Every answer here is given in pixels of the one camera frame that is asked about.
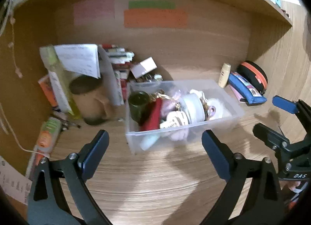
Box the green sticky paper strip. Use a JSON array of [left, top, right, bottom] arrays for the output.
[[128, 0, 176, 9]]

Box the pink sticky paper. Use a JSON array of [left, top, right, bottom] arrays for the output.
[[73, 0, 115, 26]]

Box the white fluffy cloth bundle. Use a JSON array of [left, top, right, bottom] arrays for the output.
[[190, 89, 232, 121]]

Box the yellow-green tall bottle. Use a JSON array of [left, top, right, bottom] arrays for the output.
[[46, 45, 81, 120]]

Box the person's right hand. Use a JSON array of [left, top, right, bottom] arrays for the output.
[[287, 181, 301, 193]]

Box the dark green glass bottle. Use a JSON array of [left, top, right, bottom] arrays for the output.
[[128, 91, 150, 125]]

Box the orange sticky paper strip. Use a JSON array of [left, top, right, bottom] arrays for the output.
[[124, 8, 188, 28]]

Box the black orange round case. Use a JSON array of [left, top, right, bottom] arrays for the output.
[[237, 61, 268, 95]]

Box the white eraser with print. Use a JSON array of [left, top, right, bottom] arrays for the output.
[[160, 111, 189, 129]]

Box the white printed paper sheet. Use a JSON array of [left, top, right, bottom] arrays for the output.
[[39, 43, 125, 106]]

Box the blue pencil pouch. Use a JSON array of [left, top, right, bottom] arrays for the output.
[[228, 72, 267, 105]]

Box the red velvet pouch gold top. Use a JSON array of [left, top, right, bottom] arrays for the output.
[[140, 94, 167, 132]]

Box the orange booklet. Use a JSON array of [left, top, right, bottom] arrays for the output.
[[38, 75, 58, 108]]

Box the small white pink box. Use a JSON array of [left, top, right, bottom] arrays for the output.
[[131, 57, 157, 79]]

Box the white receipt paper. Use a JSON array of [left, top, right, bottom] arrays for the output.
[[0, 156, 32, 206]]

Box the pink braided rope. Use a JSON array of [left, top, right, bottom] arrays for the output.
[[161, 89, 190, 142]]

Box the small bowl with trinkets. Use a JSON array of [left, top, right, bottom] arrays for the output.
[[131, 74, 163, 89]]

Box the cream small lotion bottle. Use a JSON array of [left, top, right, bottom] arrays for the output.
[[218, 63, 231, 88]]

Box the orange green tube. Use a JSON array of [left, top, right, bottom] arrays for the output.
[[36, 117, 62, 153]]

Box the white round cream jar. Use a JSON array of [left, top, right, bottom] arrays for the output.
[[179, 93, 205, 124]]

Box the brown ceramic mug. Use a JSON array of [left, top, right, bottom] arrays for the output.
[[69, 75, 114, 125]]

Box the clear plastic storage bin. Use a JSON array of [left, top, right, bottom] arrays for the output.
[[125, 79, 244, 154]]

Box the stack of books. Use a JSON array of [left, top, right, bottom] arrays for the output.
[[101, 44, 135, 105]]

